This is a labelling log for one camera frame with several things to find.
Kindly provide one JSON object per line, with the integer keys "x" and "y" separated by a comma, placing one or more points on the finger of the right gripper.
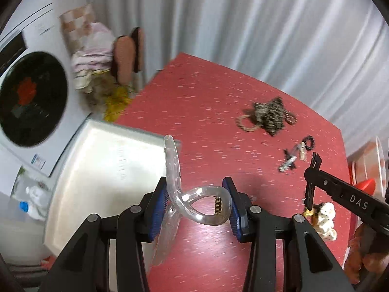
{"x": 310, "y": 176}

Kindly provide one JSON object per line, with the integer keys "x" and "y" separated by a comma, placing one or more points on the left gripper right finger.
{"x": 239, "y": 220}

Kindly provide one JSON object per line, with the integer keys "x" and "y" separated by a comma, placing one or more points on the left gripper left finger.
{"x": 157, "y": 208}

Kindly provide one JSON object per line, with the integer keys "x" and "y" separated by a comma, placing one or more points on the clear plastic hair claw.
{"x": 180, "y": 204}

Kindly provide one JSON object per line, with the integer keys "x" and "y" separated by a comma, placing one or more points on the white polka dot scrunchie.
{"x": 323, "y": 221}

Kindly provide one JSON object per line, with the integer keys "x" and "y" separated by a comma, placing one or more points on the silver ornate hair clip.
{"x": 288, "y": 164}

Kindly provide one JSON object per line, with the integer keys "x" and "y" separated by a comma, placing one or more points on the white jewelry tray box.
{"x": 108, "y": 168}

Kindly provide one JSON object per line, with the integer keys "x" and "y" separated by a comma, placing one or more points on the right hand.
{"x": 366, "y": 250}

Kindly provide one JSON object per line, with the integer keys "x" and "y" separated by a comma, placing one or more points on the cream small hair clip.
{"x": 302, "y": 151}

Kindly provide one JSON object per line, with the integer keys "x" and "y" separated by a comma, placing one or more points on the black bow hair clip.
{"x": 287, "y": 153}

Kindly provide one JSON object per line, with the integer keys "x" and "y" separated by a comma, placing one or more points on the grey snap hair clip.
{"x": 295, "y": 150}

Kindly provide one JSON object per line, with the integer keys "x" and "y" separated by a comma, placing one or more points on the leopard print scrunchie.
{"x": 270, "y": 116}

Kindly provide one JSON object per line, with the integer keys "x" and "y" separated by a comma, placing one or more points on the yellow mesh bag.
{"x": 108, "y": 98}

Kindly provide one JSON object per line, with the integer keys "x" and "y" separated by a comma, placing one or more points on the white detergent bottle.
{"x": 34, "y": 197}

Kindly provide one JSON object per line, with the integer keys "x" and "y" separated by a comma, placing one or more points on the white curtain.
{"x": 330, "y": 54}

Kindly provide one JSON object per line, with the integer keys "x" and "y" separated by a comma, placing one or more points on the pink soled slipper front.
{"x": 124, "y": 52}

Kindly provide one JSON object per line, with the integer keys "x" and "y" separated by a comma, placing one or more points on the pink soled slipper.
{"x": 124, "y": 52}
{"x": 137, "y": 36}

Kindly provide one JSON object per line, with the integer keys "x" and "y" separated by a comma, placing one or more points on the white washing machine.
{"x": 40, "y": 109}

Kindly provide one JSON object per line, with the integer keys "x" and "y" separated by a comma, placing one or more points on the pink white cloth pile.
{"x": 94, "y": 57}

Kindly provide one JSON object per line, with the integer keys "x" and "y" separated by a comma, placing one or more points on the pink soled slipper back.
{"x": 137, "y": 36}

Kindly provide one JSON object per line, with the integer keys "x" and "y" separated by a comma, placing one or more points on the checkered pink bag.
{"x": 76, "y": 26}

